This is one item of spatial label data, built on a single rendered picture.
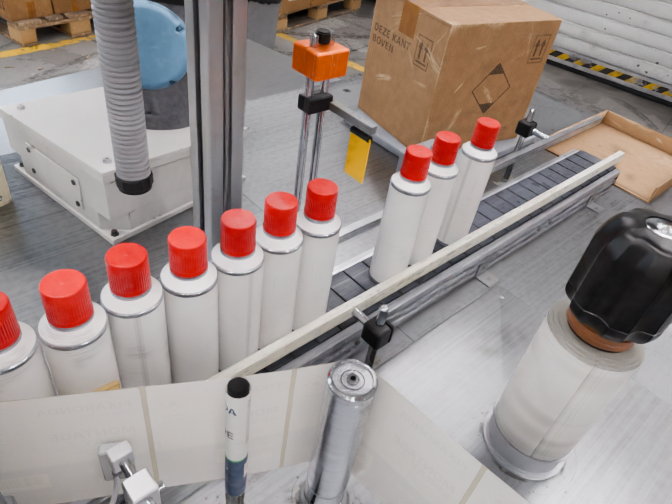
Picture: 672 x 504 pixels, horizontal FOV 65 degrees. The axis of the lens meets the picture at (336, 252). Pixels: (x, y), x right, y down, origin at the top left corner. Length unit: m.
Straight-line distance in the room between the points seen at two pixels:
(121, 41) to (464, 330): 0.52
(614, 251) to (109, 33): 0.42
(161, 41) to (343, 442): 0.54
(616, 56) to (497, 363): 4.29
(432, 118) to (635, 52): 3.82
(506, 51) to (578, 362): 0.79
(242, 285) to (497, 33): 0.78
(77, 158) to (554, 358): 0.67
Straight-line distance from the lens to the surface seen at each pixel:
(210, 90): 0.58
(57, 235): 0.92
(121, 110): 0.50
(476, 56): 1.12
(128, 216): 0.87
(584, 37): 4.92
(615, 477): 0.69
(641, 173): 1.44
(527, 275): 0.95
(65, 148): 0.88
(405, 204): 0.67
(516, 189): 1.07
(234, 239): 0.49
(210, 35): 0.56
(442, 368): 0.68
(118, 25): 0.48
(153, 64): 0.77
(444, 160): 0.71
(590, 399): 0.53
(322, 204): 0.55
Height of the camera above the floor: 1.38
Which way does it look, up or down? 39 degrees down
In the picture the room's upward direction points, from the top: 10 degrees clockwise
